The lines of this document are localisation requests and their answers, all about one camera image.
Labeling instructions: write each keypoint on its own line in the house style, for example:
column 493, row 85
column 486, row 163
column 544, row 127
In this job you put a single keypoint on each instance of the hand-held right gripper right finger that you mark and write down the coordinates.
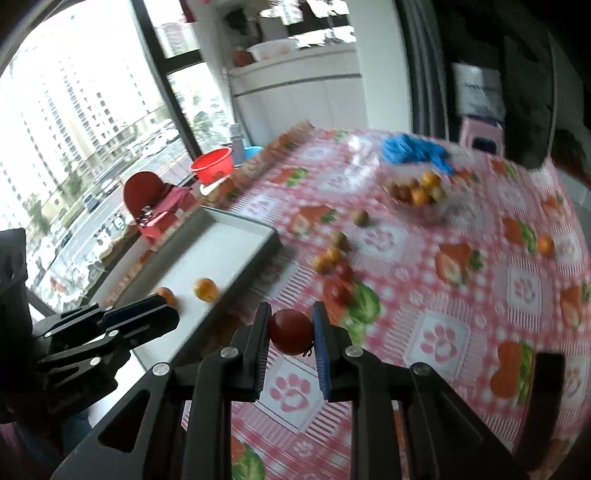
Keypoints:
column 322, row 355

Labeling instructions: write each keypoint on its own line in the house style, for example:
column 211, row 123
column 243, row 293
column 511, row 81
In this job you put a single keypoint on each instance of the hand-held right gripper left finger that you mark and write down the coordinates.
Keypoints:
column 259, row 355

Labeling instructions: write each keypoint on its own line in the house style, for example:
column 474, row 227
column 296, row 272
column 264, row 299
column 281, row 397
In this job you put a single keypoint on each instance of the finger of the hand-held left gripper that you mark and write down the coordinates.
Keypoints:
column 138, row 313
column 87, row 362

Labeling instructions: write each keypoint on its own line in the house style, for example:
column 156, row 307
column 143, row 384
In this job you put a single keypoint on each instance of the red cherry tomato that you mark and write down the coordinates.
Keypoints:
column 290, row 331

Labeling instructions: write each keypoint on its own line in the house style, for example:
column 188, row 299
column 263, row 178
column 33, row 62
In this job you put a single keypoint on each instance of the grey rectangular tray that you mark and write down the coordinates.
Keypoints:
column 212, row 249

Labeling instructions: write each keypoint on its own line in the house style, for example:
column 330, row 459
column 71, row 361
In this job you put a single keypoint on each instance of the green-brown small tomato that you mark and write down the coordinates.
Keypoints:
column 361, row 217

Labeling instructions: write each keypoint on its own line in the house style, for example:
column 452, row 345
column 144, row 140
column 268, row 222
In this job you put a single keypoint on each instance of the small orange tomato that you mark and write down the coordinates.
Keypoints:
column 167, row 294

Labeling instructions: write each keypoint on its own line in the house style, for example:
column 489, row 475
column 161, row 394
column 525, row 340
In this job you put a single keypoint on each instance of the person's blue trousers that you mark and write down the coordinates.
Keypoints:
column 76, row 431

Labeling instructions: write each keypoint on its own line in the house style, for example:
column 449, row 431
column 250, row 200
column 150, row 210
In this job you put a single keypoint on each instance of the yellow-green small fruit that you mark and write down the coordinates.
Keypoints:
column 340, row 240

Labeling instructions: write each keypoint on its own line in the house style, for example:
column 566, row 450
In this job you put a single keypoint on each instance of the red plastic basin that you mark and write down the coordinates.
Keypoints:
column 212, row 164

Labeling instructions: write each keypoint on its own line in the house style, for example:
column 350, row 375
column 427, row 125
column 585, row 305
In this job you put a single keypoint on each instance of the clear glass bowl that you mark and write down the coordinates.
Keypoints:
column 427, row 203

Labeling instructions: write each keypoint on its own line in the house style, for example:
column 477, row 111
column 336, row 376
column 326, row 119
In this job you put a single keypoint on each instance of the heap of tomatoes and kumquats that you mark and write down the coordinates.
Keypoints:
column 422, row 189

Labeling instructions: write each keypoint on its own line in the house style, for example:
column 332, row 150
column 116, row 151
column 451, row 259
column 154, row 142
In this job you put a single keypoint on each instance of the blue small bowl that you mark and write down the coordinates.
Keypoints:
column 253, row 153

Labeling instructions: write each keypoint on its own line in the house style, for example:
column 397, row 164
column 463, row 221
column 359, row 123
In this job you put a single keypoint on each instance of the high-rise buildings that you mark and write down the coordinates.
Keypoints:
column 69, row 115

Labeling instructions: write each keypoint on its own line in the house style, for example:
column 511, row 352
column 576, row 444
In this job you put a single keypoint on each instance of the white cabinet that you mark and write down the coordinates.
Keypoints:
column 295, row 97

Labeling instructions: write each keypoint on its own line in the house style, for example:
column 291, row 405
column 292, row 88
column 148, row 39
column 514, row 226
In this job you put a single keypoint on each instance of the pink stool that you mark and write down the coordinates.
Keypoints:
column 478, row 134

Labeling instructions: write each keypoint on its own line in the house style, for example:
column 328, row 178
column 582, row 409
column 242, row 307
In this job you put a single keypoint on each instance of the red jar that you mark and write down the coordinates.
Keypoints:
column 243, row 57

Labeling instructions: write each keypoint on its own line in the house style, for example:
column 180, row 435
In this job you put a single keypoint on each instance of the white basin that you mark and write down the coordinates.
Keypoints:
column 272, row 50

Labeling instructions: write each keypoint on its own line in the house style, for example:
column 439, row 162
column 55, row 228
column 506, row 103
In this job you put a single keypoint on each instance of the grey curtain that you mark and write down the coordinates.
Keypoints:
column 422, row 69

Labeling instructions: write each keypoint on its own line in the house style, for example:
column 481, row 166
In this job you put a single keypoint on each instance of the white printed bag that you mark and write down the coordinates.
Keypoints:
column 478, row 90

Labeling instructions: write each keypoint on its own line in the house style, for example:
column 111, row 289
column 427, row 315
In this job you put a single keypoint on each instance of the dark cloth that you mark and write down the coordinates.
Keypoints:
column 528, row 101

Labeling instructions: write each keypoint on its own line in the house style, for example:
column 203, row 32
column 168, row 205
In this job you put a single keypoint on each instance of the black window frame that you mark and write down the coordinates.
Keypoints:
column 152, row 60

